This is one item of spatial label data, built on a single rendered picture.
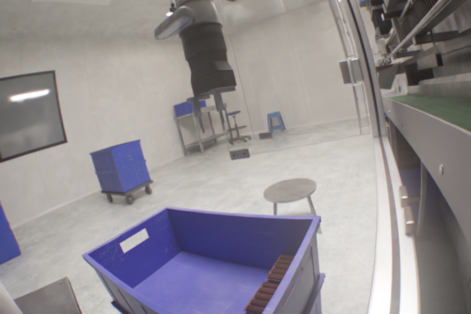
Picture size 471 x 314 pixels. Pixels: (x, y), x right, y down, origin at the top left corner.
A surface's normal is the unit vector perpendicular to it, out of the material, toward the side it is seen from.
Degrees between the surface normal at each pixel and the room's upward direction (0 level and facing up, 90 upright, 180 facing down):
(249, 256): 90
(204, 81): 90
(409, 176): 90
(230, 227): 90
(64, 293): 0
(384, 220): 0
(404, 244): 0
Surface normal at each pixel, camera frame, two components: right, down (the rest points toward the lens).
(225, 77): 0.73, -0.09
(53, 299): -0.23, -0.97
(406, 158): -0.53, 0.23
